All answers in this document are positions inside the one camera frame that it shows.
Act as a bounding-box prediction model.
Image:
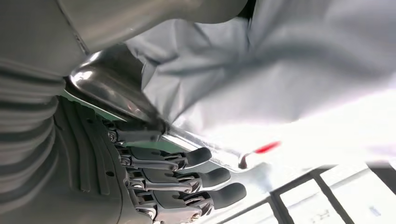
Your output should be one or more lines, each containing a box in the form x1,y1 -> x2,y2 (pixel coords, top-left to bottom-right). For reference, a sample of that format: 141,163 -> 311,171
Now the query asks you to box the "steel scale tray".
65,44 -> 275,174

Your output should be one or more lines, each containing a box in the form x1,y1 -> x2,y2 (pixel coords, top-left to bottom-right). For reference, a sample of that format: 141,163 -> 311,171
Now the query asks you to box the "black window frame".
216,161 -> 396,224

